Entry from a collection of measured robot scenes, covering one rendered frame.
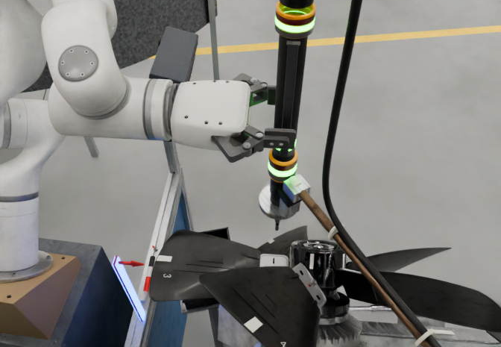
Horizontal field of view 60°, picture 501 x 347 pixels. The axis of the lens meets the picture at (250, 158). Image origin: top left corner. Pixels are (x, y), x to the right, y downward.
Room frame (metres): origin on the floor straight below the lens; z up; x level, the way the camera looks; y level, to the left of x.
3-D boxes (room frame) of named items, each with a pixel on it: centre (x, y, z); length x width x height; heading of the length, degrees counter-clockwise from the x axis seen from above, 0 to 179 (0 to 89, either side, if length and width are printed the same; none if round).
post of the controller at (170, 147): (0.99, 0.27, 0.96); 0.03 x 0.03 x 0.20; 86
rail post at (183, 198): (0.99, 0.27, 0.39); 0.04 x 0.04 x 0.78; 86
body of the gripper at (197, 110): (0.44, 0.06, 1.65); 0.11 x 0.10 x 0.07; 86
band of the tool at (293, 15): (0.43, -0.05, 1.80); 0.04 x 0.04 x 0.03
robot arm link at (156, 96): (0.45, 0.12, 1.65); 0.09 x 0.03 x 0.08; 176
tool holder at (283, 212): (0.42, -0.05, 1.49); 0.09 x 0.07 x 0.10; 31
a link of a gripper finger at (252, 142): (0.38, -0.02, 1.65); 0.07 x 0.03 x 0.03; 86
